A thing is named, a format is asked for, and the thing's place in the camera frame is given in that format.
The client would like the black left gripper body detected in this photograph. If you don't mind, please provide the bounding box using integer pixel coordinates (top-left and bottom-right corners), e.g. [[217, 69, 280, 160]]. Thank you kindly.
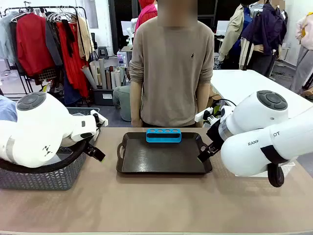
[[90, 126, 102, 148]]

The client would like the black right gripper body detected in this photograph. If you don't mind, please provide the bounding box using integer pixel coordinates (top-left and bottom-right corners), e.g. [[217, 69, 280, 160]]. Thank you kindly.
[[206, 119, 225, 148]]

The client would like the person's right forearm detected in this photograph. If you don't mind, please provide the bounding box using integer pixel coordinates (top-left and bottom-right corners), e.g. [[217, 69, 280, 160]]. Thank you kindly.
[[130, 82, 144, 121]]

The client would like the person's left forearm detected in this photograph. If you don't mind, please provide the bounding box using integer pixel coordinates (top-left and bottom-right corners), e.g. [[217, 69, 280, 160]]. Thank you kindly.
[[195, 82, 211, 116]]

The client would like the small grey plastic basket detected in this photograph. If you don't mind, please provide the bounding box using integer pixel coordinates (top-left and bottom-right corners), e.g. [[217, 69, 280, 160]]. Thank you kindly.
[[65, 107, 101, 117]]

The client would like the black bin with rolls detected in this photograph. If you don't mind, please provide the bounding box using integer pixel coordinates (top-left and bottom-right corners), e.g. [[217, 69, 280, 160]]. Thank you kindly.
[[92, 88, 115, 106]]

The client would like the crouching person in grey-green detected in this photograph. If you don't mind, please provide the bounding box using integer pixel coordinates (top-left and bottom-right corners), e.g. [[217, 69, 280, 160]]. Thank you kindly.
[[112, 84, 133, 122]]

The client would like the dark brown serving tray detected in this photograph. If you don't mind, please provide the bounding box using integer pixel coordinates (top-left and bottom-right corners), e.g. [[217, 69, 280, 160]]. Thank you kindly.
[[116, 132, 213, 175]]

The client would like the blue test tube rack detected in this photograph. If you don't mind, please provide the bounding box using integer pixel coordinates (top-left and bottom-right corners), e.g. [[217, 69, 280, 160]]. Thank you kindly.
[[146, 128, 182, 144]]

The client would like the white background table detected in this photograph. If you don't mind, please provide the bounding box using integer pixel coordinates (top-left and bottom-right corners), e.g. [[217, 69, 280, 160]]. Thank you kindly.
[[210, 69, 313, 116]]

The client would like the large grey plastic basket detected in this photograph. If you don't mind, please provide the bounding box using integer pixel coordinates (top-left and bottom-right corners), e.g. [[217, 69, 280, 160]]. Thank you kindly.
[[0, 137, 98, 191]]

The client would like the red pleated hanging garment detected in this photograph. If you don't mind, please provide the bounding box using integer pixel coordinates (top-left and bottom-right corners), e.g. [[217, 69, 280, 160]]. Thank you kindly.
[[56, 21, 90, 98]]

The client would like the person in beige sweater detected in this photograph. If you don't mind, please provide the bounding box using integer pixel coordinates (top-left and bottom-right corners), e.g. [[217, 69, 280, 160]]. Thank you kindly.
[[129, 0, 215, 128]]

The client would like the light blue shirt cloth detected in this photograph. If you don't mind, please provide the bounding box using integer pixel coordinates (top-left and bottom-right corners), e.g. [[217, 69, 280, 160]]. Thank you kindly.
[[0, 94, 18, 122]]

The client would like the beige hanging garment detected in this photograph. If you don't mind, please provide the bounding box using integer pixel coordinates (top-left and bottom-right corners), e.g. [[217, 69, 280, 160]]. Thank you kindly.
[[77, 16, 95, 62]]

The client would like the mannequin with beige coat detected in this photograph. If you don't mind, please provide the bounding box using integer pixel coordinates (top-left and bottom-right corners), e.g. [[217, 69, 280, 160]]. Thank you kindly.
[[218, 0, 253, 71]]

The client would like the dark grey hanging jacket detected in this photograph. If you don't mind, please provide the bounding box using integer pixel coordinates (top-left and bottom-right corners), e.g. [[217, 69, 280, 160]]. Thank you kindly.
[[45, 19, 64, 67]]

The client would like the mannequin with navy jacket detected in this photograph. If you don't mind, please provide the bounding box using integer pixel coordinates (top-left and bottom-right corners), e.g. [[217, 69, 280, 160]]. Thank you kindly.
[[241, 1, 289, 77]]

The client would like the red hanging dress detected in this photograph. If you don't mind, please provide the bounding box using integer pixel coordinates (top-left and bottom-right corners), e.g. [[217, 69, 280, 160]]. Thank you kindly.
[[15, 12, 56, 77]]

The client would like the mannequin with pink top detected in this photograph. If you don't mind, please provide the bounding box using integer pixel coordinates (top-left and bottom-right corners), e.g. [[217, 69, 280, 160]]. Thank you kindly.
[[290, 13, 313, 95]]

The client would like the black metal clothes rack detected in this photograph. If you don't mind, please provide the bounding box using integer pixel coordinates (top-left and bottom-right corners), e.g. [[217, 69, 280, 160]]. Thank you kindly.
[[0, 6, 93, 95]]

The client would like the person in red top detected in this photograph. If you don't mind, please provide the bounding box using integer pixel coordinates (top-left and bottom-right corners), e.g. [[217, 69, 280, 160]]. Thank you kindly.
[[134, 0, 158, 39]]

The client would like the light grey hanging garment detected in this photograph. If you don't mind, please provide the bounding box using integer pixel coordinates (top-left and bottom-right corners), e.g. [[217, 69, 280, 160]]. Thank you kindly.
[[0, 11, 18, 65]]

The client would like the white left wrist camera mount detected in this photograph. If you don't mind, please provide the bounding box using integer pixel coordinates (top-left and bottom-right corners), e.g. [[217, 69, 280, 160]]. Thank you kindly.
[[89, 109, 109, 126]]

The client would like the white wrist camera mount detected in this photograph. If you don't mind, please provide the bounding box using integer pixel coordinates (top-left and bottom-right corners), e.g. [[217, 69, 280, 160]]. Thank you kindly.
[[195, 107, 222, 123], [89, 109, 109, 126]]

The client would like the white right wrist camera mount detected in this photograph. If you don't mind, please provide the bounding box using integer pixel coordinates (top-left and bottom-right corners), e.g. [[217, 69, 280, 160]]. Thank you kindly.
[[195, 107, 222, 123]]

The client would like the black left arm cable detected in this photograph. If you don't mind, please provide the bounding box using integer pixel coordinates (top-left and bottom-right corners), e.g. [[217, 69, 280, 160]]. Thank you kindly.
[[0, 139, 89, 174]]

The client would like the black right arm cable loop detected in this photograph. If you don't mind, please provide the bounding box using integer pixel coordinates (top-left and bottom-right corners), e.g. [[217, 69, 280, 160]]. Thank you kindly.
[[260, 145, 289, 188]]

